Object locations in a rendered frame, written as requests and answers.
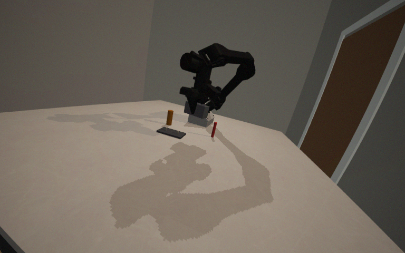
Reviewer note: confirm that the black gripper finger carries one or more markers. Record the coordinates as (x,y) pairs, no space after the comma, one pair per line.
(192,103)
(203,100)

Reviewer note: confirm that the brown cylinder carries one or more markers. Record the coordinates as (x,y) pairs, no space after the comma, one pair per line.
(169,117)

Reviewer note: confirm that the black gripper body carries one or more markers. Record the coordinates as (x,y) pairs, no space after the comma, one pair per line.
(194,91)

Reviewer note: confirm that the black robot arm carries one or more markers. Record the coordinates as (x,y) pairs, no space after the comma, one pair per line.
(219,56)

